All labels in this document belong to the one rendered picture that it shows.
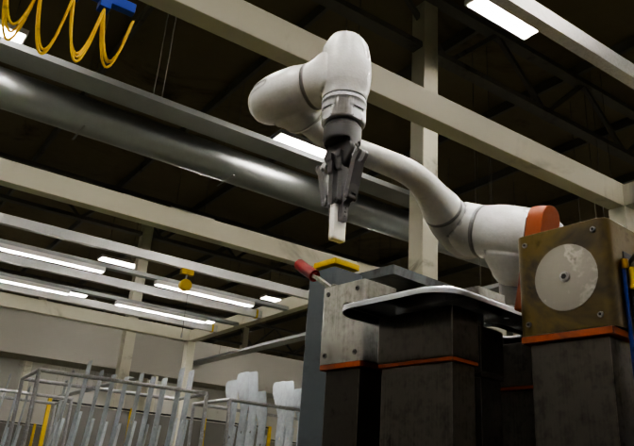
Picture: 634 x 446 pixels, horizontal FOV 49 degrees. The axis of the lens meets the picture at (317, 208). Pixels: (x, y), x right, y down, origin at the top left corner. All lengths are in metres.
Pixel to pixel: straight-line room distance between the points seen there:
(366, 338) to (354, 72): 0.60
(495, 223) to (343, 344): 0.76
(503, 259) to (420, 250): 8.17
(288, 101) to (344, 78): 0.14
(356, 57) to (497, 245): 0.57
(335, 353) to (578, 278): 0.38
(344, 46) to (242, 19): 2.90
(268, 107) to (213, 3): 2.79
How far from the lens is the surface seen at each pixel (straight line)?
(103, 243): 8.49
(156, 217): 7.41
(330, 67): 1.39
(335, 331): 1.01
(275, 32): 4.37
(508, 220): 1.65
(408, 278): 1.28
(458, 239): 1.71
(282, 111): 1.46
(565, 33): 4.29
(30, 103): 12.98
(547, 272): 0.79
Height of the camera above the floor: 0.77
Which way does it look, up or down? 23 degrees up
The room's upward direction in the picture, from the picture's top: 4 degrees clockwise
